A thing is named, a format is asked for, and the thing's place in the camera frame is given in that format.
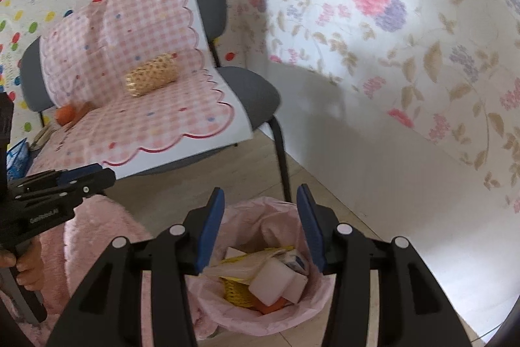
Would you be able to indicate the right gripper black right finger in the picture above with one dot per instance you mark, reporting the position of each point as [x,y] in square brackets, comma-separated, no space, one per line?
[414,310]

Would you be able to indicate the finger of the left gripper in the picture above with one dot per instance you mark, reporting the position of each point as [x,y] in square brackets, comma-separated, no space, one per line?
[81,188]
[54,178]

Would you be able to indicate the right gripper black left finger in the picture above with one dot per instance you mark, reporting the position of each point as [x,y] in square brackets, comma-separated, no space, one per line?
[105,309]

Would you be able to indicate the orange peel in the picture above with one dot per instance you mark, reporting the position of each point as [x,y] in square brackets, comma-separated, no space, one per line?
[260,307]

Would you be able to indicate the white blue small carton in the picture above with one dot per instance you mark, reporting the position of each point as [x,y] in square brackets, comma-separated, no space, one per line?
[295,261]

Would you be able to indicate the yellow foam fruit net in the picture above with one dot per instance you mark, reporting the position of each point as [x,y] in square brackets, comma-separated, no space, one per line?
[238,294]

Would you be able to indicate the clear yellow snack wrapper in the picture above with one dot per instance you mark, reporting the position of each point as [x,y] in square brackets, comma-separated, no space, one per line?
[244,268]

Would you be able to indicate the white foam block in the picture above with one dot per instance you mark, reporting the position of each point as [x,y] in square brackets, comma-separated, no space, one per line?
[275,280]

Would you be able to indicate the pink trash bag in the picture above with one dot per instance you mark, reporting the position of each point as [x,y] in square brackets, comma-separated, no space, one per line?
[246,228]

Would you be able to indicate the left hand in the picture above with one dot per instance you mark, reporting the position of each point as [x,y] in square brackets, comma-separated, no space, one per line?
[30,266]

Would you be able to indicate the blue plastic basket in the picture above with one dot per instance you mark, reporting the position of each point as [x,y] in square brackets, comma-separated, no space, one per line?
[17,160]

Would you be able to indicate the stack of wooden sticks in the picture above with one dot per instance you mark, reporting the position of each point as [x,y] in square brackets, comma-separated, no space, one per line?
[42,137]

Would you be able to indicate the red apple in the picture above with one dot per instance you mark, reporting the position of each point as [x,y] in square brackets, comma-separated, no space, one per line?
[65,115]

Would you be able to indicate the pink checkered cloth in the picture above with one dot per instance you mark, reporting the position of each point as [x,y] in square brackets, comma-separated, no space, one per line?
[85,58]

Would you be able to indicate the woven bamboo basket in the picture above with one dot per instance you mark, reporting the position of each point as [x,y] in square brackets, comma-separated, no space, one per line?
[152,75]

